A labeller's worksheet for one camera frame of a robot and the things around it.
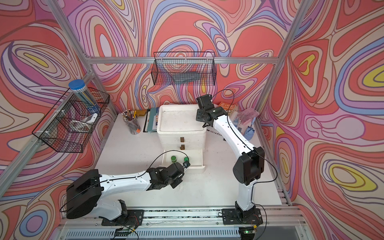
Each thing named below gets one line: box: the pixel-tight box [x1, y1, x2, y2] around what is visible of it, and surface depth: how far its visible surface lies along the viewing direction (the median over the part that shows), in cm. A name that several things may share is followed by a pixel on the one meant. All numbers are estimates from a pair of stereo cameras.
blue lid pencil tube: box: [68, 79, 101, 115], surface depth 75 cm
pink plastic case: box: [237, 107, 260, 125], surface depth 121 cm
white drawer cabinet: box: [156, 104, 207, 151], surface depth 85 cm
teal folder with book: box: [143, 107, 160, 133], surface depth 115 cm
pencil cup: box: [121, 109, 141, 135], surface depth 101 cm
